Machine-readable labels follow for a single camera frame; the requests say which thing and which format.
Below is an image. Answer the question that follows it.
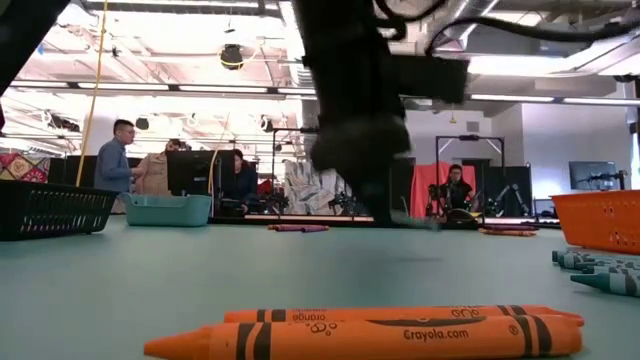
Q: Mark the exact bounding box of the yellow hanging cord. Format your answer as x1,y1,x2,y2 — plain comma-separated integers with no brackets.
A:
207,44,264,196

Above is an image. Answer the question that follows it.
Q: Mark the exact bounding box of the black plastic basket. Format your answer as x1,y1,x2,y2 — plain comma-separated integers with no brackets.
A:
0,180,117,242

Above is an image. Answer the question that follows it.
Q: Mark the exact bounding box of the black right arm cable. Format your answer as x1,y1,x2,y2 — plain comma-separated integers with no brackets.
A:
424,17,640,56

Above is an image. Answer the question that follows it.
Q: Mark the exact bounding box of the black partition panel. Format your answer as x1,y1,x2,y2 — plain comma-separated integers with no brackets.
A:
392,157,416,222
475,165,532,217
48,155,97,189

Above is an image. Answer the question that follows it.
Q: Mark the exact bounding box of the orange plastic basket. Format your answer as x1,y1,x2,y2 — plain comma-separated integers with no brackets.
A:
551,191,640,256

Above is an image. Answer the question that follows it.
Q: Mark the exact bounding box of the colourful patterned quilt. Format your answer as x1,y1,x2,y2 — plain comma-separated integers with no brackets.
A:
0,152,51,184

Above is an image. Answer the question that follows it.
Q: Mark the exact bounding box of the teal table mat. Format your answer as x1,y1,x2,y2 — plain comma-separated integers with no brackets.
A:
0,214,640,360

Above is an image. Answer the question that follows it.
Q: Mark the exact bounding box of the orange hanging cloth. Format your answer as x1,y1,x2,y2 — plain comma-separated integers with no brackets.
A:
409,161,477,221

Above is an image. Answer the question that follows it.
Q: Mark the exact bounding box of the black ceiling cord reel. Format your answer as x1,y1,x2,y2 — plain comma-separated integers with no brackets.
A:
219,43,245,71

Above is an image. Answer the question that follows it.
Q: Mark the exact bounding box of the person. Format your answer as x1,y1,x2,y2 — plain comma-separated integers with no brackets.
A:
133,138,182,197
93,118,137,195
222,148,259,214
439,163,475,211

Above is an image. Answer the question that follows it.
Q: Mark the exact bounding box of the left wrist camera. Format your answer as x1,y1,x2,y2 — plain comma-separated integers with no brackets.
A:
394,53,471,105

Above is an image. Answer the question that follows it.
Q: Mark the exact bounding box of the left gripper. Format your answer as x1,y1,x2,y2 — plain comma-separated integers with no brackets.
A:
308,113,412,228

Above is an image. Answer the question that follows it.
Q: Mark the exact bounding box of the grey rectangular air duct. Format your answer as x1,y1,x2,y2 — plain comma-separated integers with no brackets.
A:
467,22,571,57

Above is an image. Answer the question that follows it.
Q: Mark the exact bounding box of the dark wall screen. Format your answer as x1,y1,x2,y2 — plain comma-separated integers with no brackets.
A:
568,160,619,192

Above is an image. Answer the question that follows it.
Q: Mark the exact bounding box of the teal plastic basket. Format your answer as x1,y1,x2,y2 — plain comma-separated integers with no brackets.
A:
121,192,214,228

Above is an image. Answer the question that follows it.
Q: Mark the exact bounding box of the white leaf-patterned cloth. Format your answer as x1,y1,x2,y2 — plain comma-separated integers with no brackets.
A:
283,157,354,216

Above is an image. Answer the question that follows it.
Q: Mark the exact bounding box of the black metal frame stand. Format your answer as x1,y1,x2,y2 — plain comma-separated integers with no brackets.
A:
271,127,321,217
434,133,506,217

